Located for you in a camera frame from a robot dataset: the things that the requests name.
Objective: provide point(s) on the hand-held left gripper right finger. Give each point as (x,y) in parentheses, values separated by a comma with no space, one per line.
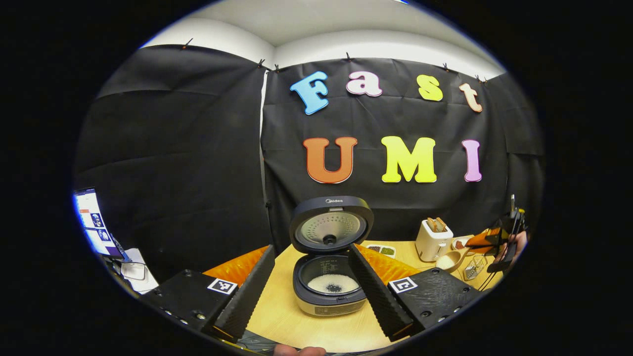
(373,296)

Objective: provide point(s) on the white toaster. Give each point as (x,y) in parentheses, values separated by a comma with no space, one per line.
(432,244)

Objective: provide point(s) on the dark grey rice cooker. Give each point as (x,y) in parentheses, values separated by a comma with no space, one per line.
(329,227)

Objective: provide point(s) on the white papers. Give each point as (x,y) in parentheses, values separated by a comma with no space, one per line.
(138,274)

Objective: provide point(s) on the white plate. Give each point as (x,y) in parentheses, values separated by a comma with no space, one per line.
(467,240)

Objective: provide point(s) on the white divided dish of beans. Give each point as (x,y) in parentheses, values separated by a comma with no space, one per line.
(382,250)

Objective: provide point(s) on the white rice heap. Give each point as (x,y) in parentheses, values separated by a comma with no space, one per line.
(324,283)

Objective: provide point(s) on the black backdrop cloth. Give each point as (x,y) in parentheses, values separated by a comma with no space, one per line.
(198,148)

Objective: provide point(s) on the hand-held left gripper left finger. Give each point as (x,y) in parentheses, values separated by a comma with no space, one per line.
(247,296)

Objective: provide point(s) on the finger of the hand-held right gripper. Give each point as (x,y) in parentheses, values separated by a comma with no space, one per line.
(487,238)

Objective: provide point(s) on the computer monitor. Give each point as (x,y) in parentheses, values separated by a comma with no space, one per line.
(94,222)

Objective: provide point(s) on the toast slice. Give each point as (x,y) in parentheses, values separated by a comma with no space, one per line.
(432,225)
(441,224)

